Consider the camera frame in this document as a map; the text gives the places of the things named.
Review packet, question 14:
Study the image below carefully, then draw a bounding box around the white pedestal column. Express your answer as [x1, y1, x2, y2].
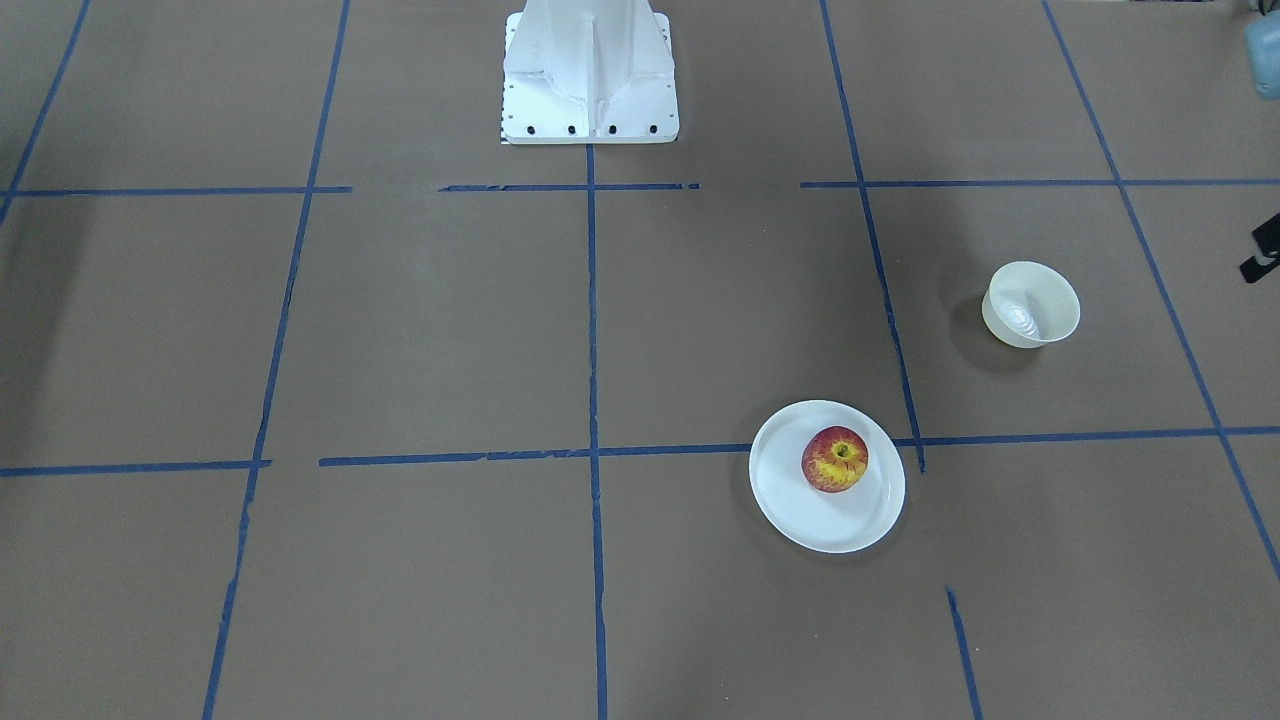
[500, 1, 681, 145]

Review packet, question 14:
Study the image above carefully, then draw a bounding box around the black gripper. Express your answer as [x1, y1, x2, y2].
[1240, 214, 1280, 284]

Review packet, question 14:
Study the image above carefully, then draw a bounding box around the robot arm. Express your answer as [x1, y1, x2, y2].
[1239, 1, 1279, 284]

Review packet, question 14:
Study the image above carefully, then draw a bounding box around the red yellow apple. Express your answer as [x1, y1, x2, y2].
[801, 427, 870, 495]

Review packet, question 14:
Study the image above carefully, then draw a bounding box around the white round plate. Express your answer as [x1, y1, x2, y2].
[749, 400, 906, 553]

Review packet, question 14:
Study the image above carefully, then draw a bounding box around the white plastic bowl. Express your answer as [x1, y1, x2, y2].
[980, 261, 1082, 348]

